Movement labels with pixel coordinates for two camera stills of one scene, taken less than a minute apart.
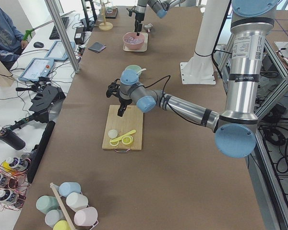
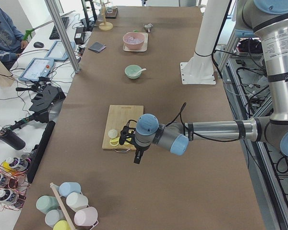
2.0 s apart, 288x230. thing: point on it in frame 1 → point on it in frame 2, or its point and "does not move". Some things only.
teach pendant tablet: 37,67 does not move
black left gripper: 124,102 → 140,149
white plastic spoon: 144,69 does not move
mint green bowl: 134,67 does not move
